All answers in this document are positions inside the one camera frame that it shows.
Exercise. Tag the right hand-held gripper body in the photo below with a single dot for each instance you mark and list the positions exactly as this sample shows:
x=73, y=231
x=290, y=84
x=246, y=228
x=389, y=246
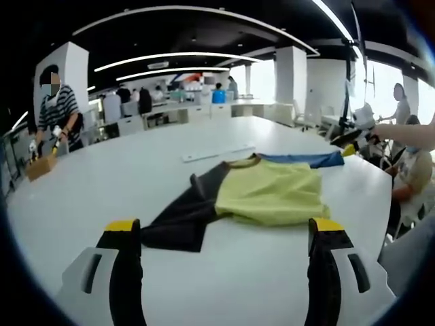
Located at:
x=363, y=117

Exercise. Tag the row of white cabinets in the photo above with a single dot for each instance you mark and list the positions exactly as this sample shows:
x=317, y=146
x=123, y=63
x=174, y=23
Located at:
x=204, y=113

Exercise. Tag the black equipment stand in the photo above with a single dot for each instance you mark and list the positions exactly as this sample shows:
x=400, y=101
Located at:
x=346, y=102

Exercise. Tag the white template strip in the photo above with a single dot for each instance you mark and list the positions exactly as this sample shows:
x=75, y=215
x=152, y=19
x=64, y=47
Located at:
x=217, y=154

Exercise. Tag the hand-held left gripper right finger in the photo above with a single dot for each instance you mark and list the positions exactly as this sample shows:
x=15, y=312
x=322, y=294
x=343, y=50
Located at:
x=323, y=271

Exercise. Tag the person's right hand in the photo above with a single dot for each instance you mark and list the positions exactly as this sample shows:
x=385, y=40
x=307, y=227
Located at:
x=380, y=133

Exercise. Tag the ceiling light strip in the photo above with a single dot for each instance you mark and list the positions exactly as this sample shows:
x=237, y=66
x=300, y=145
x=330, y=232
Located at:
x=334, y=22
x=170, y=70
x=176, y=55

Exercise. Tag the yellow colour-block garment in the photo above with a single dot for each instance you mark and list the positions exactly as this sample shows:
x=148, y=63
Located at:
x=272, y=193

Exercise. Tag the brown cardboard box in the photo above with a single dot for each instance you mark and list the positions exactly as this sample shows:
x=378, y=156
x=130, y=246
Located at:
x=40, y=169

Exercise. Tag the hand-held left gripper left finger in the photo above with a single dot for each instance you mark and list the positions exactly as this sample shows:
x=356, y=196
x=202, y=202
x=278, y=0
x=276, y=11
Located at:
x=125, y=271

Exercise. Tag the ceiling air vent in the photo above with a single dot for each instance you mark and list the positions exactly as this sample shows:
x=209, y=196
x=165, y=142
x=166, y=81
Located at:
x=158, y=65

